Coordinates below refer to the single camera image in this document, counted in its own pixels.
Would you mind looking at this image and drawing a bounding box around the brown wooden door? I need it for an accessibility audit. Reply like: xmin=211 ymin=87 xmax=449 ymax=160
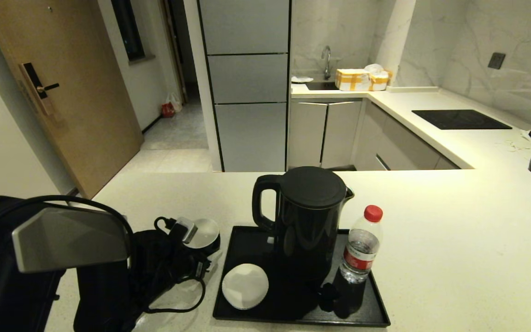
xmin=0 ymin=0 xmax=145 ymax=200

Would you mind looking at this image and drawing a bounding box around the small box yellow tape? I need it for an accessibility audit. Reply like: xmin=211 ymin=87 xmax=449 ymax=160
xmin=368 ymin=71 xmax=393 ymax=91

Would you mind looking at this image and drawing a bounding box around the red and white bag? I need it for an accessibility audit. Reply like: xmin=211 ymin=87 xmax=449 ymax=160
xmin=162 ymin=93 xmax=183 ymax=118

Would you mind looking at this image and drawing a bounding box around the chrome faucet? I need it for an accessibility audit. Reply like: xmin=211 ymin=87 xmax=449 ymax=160
xmin=321 ymin=45 xmax=332 ymax=80

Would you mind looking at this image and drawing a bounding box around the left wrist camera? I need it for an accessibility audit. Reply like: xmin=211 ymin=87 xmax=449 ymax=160
xmin=170 ymin=217 xmax=199 ymax=245

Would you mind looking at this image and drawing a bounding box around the black rectangular tray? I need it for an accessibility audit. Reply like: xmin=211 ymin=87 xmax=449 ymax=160
xmin=213 ymin=225 xmax=391 ymax=327

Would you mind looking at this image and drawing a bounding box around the white saucer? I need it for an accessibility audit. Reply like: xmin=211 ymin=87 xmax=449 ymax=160
xmin=222 ymin=263 xmax=270 ymax=310

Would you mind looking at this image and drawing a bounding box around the dark window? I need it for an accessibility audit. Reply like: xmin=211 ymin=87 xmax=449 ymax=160
xmin=111 ymin=0 xmax=146 ymax=62

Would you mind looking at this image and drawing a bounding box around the beige cabinet door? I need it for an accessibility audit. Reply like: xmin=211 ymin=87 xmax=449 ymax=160
xmin=289 ymin=101 xmax=328 ymax=168
xmin=322 ymin=101 xmax=363 ymax=166

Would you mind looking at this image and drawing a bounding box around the clear plastic water bottle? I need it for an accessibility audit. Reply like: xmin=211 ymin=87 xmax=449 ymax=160
xmin=339 ymin=205 xmax=384 ymax=284

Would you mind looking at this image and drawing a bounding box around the black electric kettle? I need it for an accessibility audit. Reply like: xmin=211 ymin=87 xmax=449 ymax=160
xmin=252 ymin=166 xmax=354 ymax=284

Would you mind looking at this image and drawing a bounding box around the black door lock handle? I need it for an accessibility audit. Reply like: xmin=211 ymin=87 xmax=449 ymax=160
xmin=20 ymin=62 xmax=61 ymax=116

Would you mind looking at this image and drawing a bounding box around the cardboard box yellow tape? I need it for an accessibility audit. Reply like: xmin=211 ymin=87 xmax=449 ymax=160
xmin=335 ymin=68 xmax=370 ymax=91

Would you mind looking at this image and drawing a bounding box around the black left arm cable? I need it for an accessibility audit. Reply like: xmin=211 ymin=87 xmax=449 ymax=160
xmin=143 ymin=216 xmax=207 ymax=314

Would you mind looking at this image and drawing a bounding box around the black induction cooktop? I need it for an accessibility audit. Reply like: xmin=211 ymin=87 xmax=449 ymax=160
xmin=412 ymin=109 xmax=513 ymax=130

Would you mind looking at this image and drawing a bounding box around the beige drawer cabinet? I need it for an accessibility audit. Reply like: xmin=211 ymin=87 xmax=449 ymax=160
xmin=353 ymin=101 xmax=460 ymax=171

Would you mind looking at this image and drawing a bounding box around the tall grey fridge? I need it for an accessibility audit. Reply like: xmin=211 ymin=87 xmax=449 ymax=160
xmin=197 ymin=0 xmax=292 ymax=172

